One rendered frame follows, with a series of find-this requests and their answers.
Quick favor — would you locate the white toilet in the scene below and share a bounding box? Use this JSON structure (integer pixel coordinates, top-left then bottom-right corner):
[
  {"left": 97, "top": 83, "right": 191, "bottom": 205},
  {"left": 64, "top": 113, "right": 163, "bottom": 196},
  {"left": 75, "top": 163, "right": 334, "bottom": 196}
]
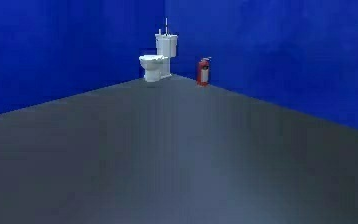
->
[{"left": 138, "top": 33, "right": 179, "bottom": 83}]

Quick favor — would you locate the red fire extinguisher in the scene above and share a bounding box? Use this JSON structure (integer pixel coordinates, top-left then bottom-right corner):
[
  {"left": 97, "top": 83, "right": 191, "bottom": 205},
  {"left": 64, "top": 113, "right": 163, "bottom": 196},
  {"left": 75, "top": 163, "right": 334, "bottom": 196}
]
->
[{"left": 196, "top": 56, "right": 212, "bottom": 87}]

